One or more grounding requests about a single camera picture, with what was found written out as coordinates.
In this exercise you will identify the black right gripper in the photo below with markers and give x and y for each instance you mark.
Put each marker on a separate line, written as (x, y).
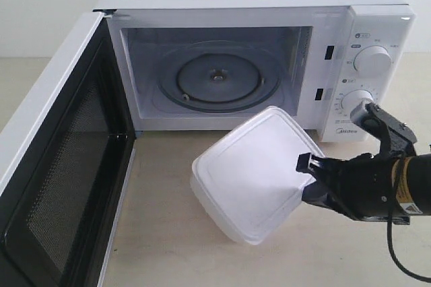
(360, 188)

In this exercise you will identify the white plastic lidded container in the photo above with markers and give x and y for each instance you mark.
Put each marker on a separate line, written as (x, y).
(247, 181)

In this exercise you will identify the white microwave door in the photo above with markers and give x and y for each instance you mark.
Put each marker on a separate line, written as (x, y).
(66, 155)

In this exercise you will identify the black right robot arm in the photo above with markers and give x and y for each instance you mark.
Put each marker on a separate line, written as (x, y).
(411, 185)

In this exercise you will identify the white microwave oven body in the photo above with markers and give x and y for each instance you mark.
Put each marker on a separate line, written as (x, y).
(315, 40)

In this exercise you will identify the lower white control knob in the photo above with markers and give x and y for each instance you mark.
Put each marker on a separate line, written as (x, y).
(351, 100)

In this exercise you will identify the white control knob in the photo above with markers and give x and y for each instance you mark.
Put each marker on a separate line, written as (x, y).
(351, 100)
(372, 61)

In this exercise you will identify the upper white control knob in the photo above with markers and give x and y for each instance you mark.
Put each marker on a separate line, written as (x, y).
(372, 61)

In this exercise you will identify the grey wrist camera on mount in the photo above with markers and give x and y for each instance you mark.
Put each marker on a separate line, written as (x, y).
(395, 137)

